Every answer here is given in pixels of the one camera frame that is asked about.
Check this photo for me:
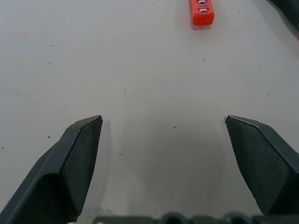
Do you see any dark ribbed object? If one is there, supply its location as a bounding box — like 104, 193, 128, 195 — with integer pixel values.
266, 0, 299, 40

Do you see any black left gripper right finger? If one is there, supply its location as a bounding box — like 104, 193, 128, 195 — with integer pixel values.
223, 114, 299, 217

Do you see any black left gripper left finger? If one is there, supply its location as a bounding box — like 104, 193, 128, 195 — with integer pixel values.
0, 115, 104, 224

